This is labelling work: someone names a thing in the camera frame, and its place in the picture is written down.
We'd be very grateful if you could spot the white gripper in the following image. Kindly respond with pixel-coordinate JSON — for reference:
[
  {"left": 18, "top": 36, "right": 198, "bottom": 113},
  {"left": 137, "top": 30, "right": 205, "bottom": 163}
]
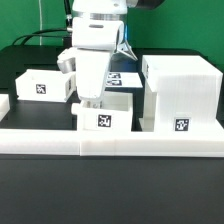
[{"left": 76, "top": 49, "right": 112, "bottom": 101}]

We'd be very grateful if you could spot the white front drawer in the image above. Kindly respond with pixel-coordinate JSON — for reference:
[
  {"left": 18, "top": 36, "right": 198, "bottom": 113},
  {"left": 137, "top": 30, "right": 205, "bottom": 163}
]
[{"left": 71, "top": 91, "right": 133, "bottom": 132}]

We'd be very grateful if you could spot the white drawer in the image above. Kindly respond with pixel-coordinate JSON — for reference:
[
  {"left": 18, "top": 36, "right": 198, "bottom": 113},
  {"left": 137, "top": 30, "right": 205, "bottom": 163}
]
[
  {"left": 71, "top": 91, "right": 133, "bottom": 132},
  {"left": 15, "top": 69, "right": 76, "bottom": 102}
]

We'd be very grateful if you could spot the white drawer cabinet box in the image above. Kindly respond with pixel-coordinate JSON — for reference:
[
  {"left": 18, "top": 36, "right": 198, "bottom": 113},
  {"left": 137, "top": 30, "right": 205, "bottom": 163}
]
[{"left": 140, "top": 55, "right": 223, "bottom": 133}]

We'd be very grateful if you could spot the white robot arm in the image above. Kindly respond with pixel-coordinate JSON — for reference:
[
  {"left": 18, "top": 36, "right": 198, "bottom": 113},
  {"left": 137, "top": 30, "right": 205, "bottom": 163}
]
[{"left": 72, "top": 0, "right": 165, "bottom": 102}]

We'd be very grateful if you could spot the white rear drawer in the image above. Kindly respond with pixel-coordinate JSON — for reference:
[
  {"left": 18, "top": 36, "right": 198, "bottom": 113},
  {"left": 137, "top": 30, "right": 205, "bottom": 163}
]
[{"left": 15, "top": 69, "right": 76, "bottom": 102}]

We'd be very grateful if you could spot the white fiducial marker sheet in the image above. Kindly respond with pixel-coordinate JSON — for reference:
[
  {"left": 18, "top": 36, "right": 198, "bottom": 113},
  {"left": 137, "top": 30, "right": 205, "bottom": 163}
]
[{"left": 106, "top": 72, "right": 142, "bottom": 88}]

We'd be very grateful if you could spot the white L-shaped fence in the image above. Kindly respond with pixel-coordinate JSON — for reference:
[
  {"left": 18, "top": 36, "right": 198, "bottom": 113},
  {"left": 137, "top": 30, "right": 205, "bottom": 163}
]
[{"left": 0, "top": 93, "right": 224, "bottom": 158}]

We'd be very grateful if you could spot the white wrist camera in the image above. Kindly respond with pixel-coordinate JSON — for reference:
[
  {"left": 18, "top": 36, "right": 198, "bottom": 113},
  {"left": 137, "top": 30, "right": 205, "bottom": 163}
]
[{"left": 57, "top": 47, "right": 76, "bottom": 74}]

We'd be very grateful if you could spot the black cable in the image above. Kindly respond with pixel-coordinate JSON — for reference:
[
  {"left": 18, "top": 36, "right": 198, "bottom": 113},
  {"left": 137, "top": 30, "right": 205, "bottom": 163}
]
[{"left": 12, "top": 0, "right": 81, "bottom": 47}]

